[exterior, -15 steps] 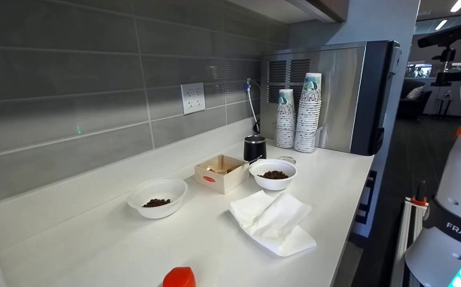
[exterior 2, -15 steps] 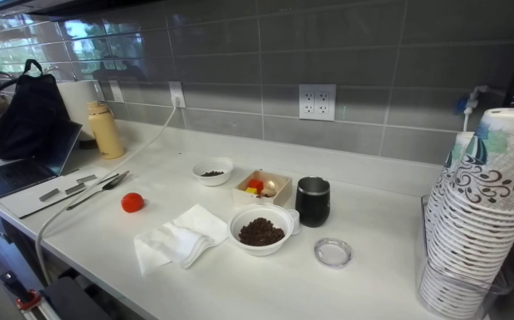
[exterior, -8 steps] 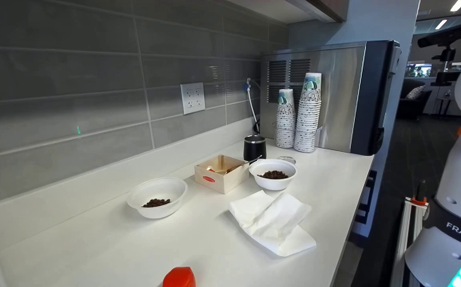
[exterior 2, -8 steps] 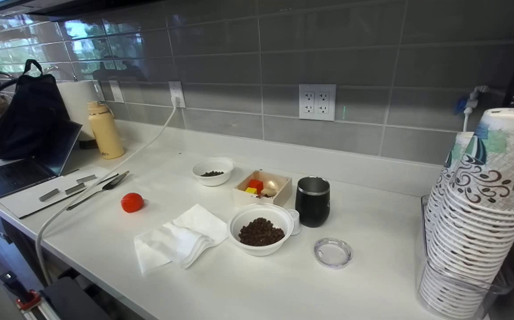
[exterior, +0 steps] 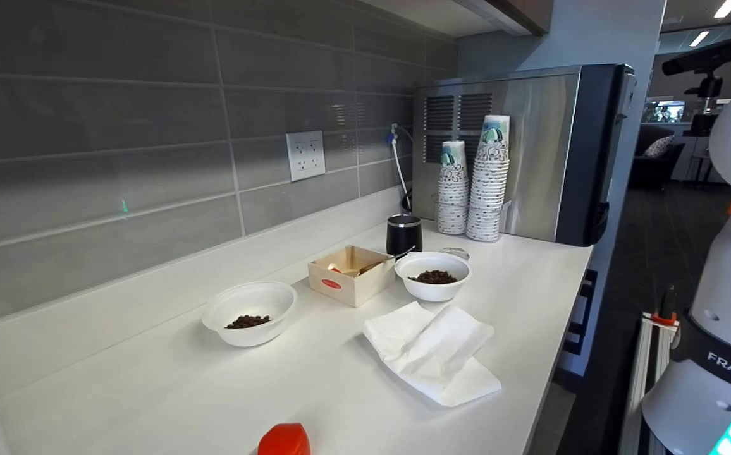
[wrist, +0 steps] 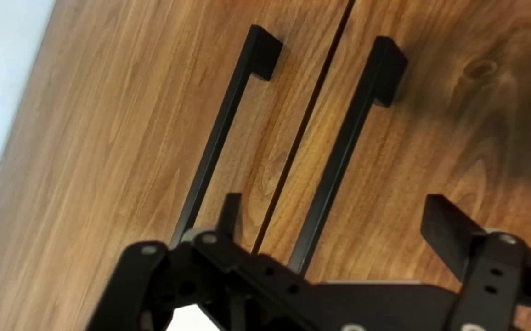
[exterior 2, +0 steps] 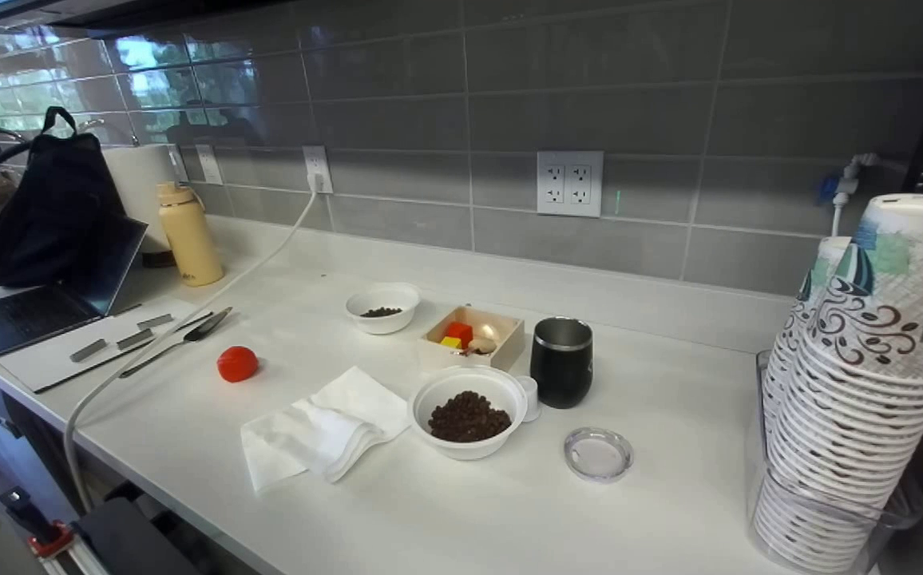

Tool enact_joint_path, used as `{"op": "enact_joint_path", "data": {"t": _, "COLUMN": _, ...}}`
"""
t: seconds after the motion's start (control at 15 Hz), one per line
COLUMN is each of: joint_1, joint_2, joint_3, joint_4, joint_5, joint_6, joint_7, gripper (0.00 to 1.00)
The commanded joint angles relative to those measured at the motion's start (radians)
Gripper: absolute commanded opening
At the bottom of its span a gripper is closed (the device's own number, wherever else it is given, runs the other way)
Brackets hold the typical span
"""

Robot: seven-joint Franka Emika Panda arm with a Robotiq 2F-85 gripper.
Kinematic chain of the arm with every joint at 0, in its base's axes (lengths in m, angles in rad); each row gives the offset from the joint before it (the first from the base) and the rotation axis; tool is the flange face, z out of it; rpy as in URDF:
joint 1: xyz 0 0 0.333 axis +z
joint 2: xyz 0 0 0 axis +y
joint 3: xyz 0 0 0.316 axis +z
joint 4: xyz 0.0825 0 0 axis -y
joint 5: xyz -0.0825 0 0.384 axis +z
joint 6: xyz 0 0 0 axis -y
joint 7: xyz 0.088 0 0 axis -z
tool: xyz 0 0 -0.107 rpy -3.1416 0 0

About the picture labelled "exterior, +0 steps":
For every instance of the spoon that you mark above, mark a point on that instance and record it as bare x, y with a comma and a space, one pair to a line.
372, 264

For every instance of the black insulated mug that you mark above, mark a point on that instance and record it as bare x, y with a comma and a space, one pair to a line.
403, 235

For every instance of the small wooden box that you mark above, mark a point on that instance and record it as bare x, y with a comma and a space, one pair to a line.
353, 284

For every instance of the heap of brown beans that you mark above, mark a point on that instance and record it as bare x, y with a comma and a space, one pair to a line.
247, 321
432, 277

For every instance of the white foam bowl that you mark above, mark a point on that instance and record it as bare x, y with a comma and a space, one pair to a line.
432, 285
248, 309

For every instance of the clear round lid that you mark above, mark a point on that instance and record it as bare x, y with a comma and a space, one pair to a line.
455, 253

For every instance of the short stack of paper cups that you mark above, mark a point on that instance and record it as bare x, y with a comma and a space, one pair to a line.
452, 189

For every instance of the tall stack of paper cups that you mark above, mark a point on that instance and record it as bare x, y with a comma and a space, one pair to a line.
489, 180

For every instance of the white paper napkin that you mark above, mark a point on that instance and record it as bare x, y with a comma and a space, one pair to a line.
432, 354

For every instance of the stainless steel ice machine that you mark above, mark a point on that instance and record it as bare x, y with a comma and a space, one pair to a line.
549, 151

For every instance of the red plastic object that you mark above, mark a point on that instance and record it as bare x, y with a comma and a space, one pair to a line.
284, 441

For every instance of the dark sofa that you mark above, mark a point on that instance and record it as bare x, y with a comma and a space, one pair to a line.
653, 161

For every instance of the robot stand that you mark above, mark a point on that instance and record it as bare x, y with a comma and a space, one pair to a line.
647, 373

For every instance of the white wall socket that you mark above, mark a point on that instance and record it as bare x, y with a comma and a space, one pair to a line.
305, 155

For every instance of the camera on mount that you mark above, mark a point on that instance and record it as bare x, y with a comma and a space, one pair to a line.
712, 60

